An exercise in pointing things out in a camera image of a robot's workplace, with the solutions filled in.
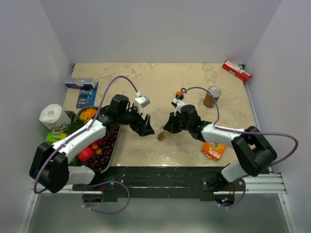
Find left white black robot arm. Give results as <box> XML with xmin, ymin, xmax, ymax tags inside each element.
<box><xmin>29</xmin><ymin>94</ymin><xmax>155</xmax><ymax>194</ymax></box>

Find green lime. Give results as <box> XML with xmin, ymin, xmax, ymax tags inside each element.
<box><xmin>69</xmin><ymin>156</ymin><xmax>80</xmax><ymax>166</ymax></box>

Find blue white box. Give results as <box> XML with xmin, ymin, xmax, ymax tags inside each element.
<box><xmin>65</xmin><ymin>78</ymin><xmax>97</xmax><ymax>89</ymax></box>

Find blue blister pack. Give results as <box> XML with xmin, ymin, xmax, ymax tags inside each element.
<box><xmin>76</xmin><ymin>83</ymin><xmax>98</xmax><ymax>109</ymax></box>

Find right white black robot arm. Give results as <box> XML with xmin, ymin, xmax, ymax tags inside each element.
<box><xmin>164</xmin><ymin>103</ymin><xmax>277</xmax><ymax>191</ymax></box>

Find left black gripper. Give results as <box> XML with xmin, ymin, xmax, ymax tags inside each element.
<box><xmin>118</xmin><ymin>103</ymin><xmax>154</xmax><ymax>136</ymax></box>

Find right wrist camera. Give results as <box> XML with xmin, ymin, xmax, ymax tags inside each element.
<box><xmin>171</xmin><ymin>98</ymin><xmax>186</xmax><ymax>116</ymax></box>

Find tin can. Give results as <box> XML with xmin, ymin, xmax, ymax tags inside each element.
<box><xmin>203</xmin><ymin>86</ymin><xmax>222</xmax><ymax>108</ymax></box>

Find purple grapes bunch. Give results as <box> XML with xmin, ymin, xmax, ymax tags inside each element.
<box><xmin>84</xmin><ymin>128</ymin><xmax>120</xmax><ymax>172</ymax></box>

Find orange black padlock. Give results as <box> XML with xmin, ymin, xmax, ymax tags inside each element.
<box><xmin>175</xmin><ymin>88</ymin><xmax>186</xmax><ymax>100</ymax></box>

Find orange flower pineapple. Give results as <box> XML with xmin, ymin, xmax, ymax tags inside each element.
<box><xmin>65</xmin><ymin>107</ymin><xmax>97</xmax><ymax>135</ymax></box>

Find paper towel roll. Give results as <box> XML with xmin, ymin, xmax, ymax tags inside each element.
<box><xmin>39</xmin><ymin>104</ymin><xmax>71</xmax><ymax>133</ymax></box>

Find brass padlock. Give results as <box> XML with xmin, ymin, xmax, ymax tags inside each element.
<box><xmin>157</xmin><ymin>126</ymin><xmax>165</xmax><ymax>141</ymax></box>

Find red apple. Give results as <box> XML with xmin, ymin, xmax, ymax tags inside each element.
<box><xmin>77</xmin><ymin>146</ymin><xmax>95</xmax><ymax>162</ymax></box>

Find green box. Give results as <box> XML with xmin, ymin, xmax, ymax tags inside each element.
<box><xmin>46</xmin><ymin>132</ymin><xmax>67</xmax><ymax>143</ymax></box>

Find aluminium rail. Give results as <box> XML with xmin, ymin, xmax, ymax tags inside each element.
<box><xmin>31</xmin><ymin>172</ymin><xmax>288</xmax><ymax>195</ymax></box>

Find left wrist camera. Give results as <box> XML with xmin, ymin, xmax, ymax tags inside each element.
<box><xmin>134</xmin><ymin>91</ymin><xmax>150</xmax><ymax>114</ymax></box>

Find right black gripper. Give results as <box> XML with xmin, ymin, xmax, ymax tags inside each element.
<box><xmin>164</xmin><ymin>111</ymin><xmax>191</xmax><ymax>134</ymax></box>

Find orange blister pack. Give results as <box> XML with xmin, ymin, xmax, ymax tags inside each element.
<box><xmin>201</xmin><ymin>142</ymin><xmax>226</xmax><ymax>161</ymax></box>

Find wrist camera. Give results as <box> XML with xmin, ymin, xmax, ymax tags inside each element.
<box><xmin>171</xmin><ymin>98</ymin><xmax>186</xmax><ymax>116</ymax></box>
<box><xmin>134</xmin><ymin>91</ymin><xmax>150</xmax><ymax>114</ymax></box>

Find red cardboard box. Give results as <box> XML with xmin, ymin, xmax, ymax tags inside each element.
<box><xmin>222</xmin><ymin>60</ymin><xmax>252</xmax><ymax>82</ymax></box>

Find small peach fruits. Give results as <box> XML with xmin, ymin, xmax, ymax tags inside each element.
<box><xmin>90</xmin><ymin>138</ymin><xmax>104</xmax><ymax>155</ymax></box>

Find grey fruit tray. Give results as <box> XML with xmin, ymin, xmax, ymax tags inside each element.
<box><xmin>66</xmin><ymin>107</ymin><xmax>120</xmax><ymax>172</ymax></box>

